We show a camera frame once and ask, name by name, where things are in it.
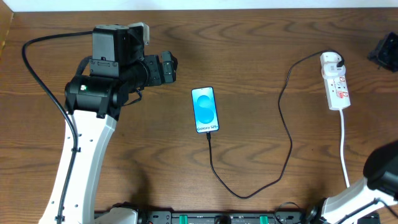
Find white power strip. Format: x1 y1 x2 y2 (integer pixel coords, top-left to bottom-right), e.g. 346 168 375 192
323 75 351 111

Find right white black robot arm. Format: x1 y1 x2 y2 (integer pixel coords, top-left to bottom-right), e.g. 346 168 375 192
302 50 397 223

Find blue screen Galaxy smartphone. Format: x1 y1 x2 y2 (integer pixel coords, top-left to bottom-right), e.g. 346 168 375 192
191 86 220 133

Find white charger plug adapter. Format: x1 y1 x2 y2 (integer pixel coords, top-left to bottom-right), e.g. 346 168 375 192
320 51 346 80

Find white power strip cord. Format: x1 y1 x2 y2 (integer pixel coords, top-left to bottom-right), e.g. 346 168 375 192
338 108 351 189

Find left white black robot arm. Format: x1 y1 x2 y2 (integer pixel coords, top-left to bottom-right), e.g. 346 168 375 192
39 22 178 223

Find black USB charging cable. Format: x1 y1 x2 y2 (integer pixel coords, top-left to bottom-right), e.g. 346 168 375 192
205 48 345 200

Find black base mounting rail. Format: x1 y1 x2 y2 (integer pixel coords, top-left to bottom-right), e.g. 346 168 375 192
136 210 304 224

